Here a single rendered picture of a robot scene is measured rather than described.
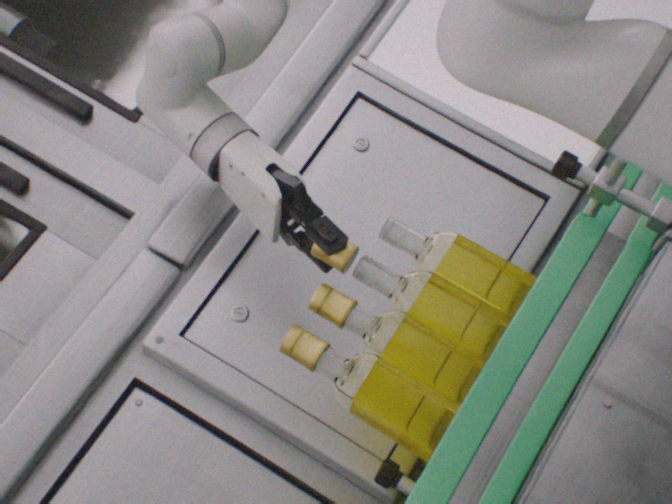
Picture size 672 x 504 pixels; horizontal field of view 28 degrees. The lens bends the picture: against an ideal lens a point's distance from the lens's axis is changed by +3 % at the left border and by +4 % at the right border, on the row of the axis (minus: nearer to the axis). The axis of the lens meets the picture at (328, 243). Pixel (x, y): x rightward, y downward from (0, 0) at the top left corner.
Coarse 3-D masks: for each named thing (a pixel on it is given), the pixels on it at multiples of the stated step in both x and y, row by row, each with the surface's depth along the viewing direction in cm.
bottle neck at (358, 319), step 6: (354, 306) 142; (360, 306) 142; (354, 312) 141; (360, 312) 141; (366, 312) 142; (348, 318) 141; (354, 318) 141; (360, 318) 141; (366, 318) 141; (372, 318) 141; (348, 324) 141; (354, 324) 141; (360, 324) 141; (366, 324) 141; (354, 330) 141; (360, 330) 141; (360, 336) 142
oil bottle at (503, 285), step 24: (432, 240) 145; (456, 240) 145; (432, 264) 144; (456, 264) 144; (480, 264) 144; (504, 264) 144; (480, 288) 143; (504, 288) 143; (528, 288) 143; (504, 312) 142
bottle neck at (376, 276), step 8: (360, 264) 144; (368, 264) 144; (376, 264) 145; (360, 272) 144; (368, 272) 144; (376, 272) 144; (384, 272) 144; (392, 272) 144; (360, 280) 145; (368, 280) 144; (376, 280) 144; (384, 280) 144; (392, 280) 144; (376, 288) 144; (384, 288) 144; (392, 288) 143
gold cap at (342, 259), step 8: (312, 248) 145; (344, 248) 145; (352, 248) 145; (320, 256) 145; (328, 256) 145; (336, 256) 144; (344, 256) 144; (352, 256) 147; (328, 264) 146; (336, 264) 145; (344, 264) 144; (344, 272) 146
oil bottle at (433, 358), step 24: (384, 312) 141; (384, 336) 139; (408, 336) 139; (432, 336) 139; (408, 360) 138; (432, 360) 138; (456, 360) 138; (480, 360) 139; (432, 384) 137; (456, 384) 137
